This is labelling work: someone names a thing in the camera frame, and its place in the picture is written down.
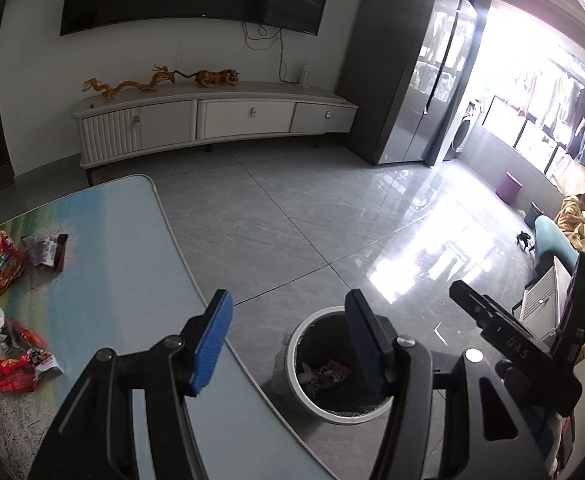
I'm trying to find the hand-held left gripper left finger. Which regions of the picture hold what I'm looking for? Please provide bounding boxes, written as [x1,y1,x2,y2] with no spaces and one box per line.
[27,289,234,480]

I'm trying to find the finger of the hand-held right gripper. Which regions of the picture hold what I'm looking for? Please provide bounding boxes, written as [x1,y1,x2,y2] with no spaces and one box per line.
[449,279,554,362]

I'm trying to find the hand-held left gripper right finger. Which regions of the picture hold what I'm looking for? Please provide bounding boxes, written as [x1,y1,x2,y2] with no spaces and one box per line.
[345,289,558,480]

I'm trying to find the white round trash bin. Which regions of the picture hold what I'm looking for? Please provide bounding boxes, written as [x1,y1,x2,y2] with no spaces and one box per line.
[285,307,398,424]

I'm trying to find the dark snack wrapper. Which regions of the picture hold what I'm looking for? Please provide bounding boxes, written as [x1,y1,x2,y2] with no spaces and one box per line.
[22,234,69,274]

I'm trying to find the red wrapper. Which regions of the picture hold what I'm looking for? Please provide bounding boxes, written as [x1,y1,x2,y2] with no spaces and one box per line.
[0,317,66,394]

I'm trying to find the red snack bag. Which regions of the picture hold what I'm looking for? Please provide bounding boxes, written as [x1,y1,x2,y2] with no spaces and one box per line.
[0,230,28,295]

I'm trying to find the white ribbed box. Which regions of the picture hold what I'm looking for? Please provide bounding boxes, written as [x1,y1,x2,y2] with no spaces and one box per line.
[519,259,573,322]

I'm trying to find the wrappers inside bin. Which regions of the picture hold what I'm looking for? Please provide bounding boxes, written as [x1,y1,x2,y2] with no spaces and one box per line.
[297,357,352,394]

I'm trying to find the teal sofa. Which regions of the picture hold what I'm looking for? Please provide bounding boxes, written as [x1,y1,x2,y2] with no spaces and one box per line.
[534,215,585,283]

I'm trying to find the dark small stool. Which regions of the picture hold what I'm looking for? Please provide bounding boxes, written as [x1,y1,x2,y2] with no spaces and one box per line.
[525,202,547,229]

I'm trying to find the purple stool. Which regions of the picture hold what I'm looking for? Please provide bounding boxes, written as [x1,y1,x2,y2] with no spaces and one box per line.
[495,171,523,206]

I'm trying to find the row of hanging clothes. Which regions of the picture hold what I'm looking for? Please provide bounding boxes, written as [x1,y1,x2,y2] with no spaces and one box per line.
[520,57,585,177]

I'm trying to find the washing machine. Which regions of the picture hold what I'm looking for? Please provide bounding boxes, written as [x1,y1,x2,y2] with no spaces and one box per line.
[447,100,484,162]

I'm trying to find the white TV cabinet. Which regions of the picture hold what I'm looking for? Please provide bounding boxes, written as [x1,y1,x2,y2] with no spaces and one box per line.
[71,80,359,183]

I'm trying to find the golden tiger figurine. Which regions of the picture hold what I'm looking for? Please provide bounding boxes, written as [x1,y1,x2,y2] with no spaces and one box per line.
[190,69,240,89]

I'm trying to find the golden dragon figurine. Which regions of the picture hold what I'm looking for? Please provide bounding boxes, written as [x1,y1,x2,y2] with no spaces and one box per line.
[82,65,176,102]

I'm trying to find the grey refrigerator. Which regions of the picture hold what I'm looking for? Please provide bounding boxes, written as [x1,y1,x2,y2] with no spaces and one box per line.
[343,0,479,167]

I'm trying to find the television cable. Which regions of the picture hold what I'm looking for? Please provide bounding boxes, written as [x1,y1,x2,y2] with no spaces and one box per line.
[242,22,299,84]

